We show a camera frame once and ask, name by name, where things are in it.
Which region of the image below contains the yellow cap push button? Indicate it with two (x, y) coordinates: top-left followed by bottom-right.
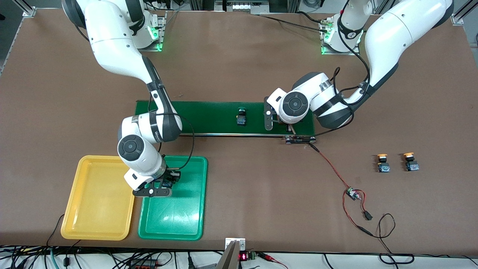
(403, 152), (419, 172)
(376, 154), (391, 173)

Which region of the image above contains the green plastic tray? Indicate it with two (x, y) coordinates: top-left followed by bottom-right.
(138, 155), (208, 241)

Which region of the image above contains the green conveyor belt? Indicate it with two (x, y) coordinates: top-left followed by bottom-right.
(134, 100), (317, 145)

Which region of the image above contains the yellow plastic tray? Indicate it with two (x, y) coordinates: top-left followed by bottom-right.
(60, 155), (140, 241)

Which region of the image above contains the red power strip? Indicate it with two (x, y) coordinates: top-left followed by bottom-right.
(129, 259), (159, 269)

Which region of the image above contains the metal rack with light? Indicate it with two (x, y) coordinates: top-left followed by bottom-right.
(189, 0), (299, 15)

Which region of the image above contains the red clip lead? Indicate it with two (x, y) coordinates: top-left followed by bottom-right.
(258, 252), (289, 269)

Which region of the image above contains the red black conveyor wire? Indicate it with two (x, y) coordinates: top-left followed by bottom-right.
(308, 143), (352, 192)

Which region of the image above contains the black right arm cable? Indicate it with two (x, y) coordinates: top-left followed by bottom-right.
(148, 93), (196, 176)

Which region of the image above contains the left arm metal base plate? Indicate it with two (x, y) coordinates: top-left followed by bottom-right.
(320, 17), (361, 56)

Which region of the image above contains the black base cable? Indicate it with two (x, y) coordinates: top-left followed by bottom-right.
(260, 15), (329, 32)
(297, 11), (327, 24)

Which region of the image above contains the grey camera stand bracket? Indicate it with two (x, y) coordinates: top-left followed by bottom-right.
(216, 238), (246, 269)

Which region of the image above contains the tangled black cable bundle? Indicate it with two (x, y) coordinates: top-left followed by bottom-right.
(0, 245), (224, 269)

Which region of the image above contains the thin black wire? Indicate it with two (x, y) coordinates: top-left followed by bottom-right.
(47, 214), (81, 248)

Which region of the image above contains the short wire black plug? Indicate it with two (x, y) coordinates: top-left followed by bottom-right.
(357, 190), (373, 221)

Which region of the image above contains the long thin power wire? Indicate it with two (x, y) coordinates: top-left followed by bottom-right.
(342, 191), (415, 264)

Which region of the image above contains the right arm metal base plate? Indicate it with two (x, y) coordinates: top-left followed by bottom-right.
(133, 10), (167, 52)

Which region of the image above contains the aluminium frame profile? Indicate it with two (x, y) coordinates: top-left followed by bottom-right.
(451, 0), (478, 26)
(13, 0), (37, 18)

